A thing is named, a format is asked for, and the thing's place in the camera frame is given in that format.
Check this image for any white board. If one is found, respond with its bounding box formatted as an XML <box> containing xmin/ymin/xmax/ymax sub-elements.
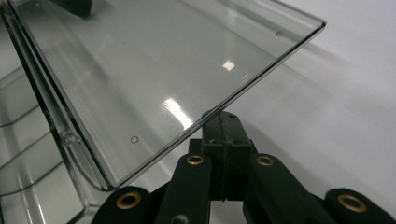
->
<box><xmin>124</xmin><ymin>0</ymin><xmax>396</xmax><ymax>224</ymax></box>

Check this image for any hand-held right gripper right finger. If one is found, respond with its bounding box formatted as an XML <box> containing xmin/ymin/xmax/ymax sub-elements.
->
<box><xmin>224</xmin><ymin>112</ymin><xmax>258</xmax><ymax>201</ymax></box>

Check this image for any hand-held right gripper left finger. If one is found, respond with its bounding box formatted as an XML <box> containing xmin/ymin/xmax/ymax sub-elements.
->
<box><xmin>190</xmin><ymin>111</ymin><xmax>226</xmax><ymax>201</ymax></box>

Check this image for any clear plastic compartment box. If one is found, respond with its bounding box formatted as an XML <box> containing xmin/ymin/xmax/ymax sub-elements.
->
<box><xmin>0</xmin><ymin>0</ymin><xmax>327</xmax><ymax>224</ymax></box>

